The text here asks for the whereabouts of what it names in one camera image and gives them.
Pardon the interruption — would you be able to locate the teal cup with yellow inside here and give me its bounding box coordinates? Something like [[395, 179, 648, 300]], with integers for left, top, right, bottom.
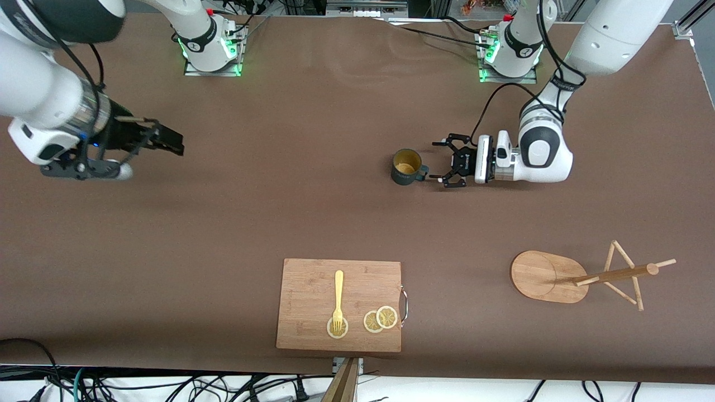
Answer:
[[390, 149, 431, 186]]

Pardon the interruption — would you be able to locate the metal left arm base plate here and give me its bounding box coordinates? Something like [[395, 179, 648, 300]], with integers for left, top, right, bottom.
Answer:
[[478, 31, 538, 85]]

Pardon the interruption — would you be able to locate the yellow plastic fork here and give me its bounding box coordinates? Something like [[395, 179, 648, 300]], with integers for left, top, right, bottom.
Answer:
[[332, 270, 345, 333]]

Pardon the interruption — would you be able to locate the wooden pole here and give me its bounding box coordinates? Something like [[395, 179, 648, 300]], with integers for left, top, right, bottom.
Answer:
[[321, 357, 359, 402]]

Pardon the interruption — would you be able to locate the grey power strip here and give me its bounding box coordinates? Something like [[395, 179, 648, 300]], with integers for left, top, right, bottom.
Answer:
[[327, 0, 409, 18]]

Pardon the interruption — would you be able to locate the thick black cable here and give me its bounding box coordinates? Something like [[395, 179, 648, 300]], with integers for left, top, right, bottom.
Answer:
[[0, 338, 62, 402]]

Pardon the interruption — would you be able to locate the aluminium frame profile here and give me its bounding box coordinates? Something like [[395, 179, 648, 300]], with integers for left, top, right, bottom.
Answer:
[[673, 0, 700, 40]]

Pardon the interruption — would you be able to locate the metal clamp bracket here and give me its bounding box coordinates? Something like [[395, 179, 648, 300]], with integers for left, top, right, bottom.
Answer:
[[332, 357, 365, 376]]

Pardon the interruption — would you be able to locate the wooden cup rack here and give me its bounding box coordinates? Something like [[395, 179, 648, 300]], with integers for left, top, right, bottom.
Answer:
[[511, 240, 677, 312]]

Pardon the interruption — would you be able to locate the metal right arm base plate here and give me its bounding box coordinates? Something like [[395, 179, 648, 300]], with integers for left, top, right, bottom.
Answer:
[[184, 23, 245, 77]]

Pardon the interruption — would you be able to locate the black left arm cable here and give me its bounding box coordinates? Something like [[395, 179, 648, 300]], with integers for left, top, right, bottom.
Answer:
[[471, 0, 587, 147]]

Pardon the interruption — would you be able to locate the brown table cover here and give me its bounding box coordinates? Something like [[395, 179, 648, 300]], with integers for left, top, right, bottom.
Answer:
[[0, 10, 715, 386]]

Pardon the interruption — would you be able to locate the wooden cutting board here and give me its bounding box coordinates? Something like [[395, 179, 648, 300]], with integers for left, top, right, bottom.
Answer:
[[276, 258, 409, 353]]

